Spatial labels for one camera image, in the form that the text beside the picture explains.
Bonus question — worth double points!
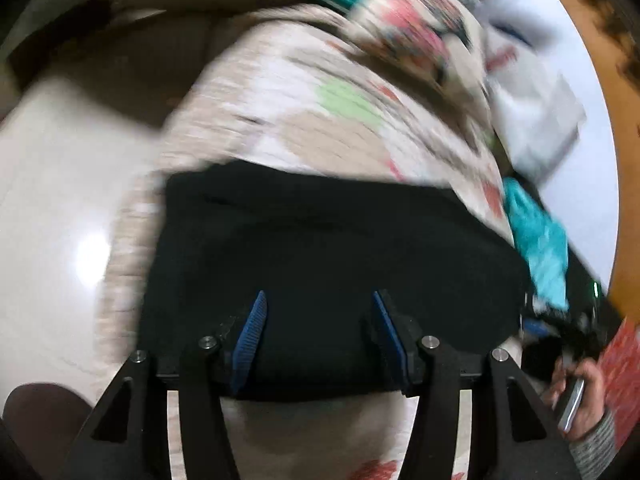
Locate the black pants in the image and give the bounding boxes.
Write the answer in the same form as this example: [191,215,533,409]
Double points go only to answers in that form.
[138,160,532,402]

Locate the grey knit sleeve forearm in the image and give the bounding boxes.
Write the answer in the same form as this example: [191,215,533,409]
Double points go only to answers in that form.
[568,408,616,480]

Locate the person's right hand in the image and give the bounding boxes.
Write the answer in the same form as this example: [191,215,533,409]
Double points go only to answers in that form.
[546,356,614,443]

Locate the teal cartoon fleece blanket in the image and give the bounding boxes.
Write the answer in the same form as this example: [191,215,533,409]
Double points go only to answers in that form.
[503,178,570,313]

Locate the white paper shopping bag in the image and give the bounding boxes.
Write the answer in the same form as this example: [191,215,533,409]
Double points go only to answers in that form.
[476,0,586,183]

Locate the floral lady print pillow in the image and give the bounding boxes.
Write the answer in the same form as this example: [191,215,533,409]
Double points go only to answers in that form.
[344,0,492,111]

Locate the heart pattern quilted bedspread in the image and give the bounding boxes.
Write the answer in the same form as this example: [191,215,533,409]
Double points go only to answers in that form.
[94,6,512,479]

